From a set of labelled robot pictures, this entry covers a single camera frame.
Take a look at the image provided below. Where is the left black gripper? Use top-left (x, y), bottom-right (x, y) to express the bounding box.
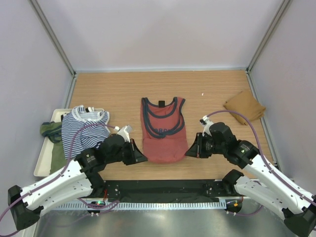
top-left (106, 138), bottom-right (148, 165)

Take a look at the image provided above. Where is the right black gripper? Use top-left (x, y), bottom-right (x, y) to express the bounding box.
top-left (186, 132), bottom-right (226, 158)

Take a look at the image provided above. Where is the red graphic tank top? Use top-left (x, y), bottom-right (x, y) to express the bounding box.
top-left (140, 97), bottom-right (189, 164)

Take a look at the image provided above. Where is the tan brown tank top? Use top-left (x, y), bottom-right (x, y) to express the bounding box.
top-left (223, 90), bottom-right (266, 121)

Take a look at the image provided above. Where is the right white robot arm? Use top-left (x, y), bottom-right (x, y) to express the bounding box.
top-left (186, 118), bottom-right (316, 237)

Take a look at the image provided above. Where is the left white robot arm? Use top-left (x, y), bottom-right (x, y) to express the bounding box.
top-left (8, 134), bottom-right (148, 231)

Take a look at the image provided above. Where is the olive green tank top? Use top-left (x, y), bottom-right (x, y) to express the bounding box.
top-left (39, 122), bottom-right (67, 174)

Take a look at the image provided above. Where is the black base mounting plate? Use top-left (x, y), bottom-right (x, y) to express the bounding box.
top-left (89, 179), bottom-right (243, 212)

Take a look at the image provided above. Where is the blue white striped top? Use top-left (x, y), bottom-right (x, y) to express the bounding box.
top-left (61, 105), bottom-right (110, 158)

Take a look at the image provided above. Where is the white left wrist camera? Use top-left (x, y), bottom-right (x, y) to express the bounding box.
top-left (114, 125), bottom-right (132, 142)

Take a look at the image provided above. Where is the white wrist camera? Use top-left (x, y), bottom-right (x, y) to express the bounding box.
top-left (199, 116), bottom-right (214, 132)
top-left (114, 125), bottom-right (132, 142)

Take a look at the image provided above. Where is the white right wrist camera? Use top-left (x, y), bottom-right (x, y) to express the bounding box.
top-left (199, 116), bottom-right (214, 132)

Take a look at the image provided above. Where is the slotted grey cable duct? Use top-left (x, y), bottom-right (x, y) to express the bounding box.
top-left (54, 199), bottom-right (227, 211)

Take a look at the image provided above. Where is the right aluminium frame post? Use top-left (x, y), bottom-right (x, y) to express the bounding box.
top-left (246, 0), bottom-right (293, 74)

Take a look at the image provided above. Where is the aluminium frame post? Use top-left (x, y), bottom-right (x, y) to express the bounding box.
top-left (246, 0), bottom-right (293, 74)
top-left (28, 0), bottom-right (76, 77)

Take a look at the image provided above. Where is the left aluminium frame post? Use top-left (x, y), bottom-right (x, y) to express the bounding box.
top-left (28, 0), bottom-right (76, 77)

